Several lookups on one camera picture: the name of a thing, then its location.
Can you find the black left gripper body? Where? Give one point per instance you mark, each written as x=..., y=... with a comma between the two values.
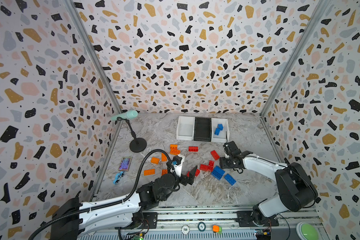
x=184, y=179

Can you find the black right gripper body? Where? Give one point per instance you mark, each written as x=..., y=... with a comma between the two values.
x=229, y=155

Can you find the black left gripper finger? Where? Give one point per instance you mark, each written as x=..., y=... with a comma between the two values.
x=192, y=172
x=191, y=179

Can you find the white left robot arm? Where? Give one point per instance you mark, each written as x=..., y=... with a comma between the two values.
x=75, y=219

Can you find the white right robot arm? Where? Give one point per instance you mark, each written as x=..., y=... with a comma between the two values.
x=295, y=189

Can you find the white right bin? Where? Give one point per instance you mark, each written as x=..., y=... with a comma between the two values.
x=224, y=134

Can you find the white bin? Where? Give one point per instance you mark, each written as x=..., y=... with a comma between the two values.
x=224, y=134
x=185, y=128

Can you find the black middle bin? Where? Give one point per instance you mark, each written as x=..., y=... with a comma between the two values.
x=203, y=129

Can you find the white left bin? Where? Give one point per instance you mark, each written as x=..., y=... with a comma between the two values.
x=185, y=128

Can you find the orange small cube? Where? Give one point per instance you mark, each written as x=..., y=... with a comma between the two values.
x=217, y=229

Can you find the purple patterned card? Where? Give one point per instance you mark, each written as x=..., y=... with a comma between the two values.
x=125, y=164

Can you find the blue toy car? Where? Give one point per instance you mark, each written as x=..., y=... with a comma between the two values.
x=118, y=177

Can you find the green round button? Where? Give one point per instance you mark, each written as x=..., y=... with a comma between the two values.
x=306, y=231

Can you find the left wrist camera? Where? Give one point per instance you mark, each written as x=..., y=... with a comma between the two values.
x=177, y=165

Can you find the aluminium rail base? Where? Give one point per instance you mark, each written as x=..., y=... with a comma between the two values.
x=196, y=223

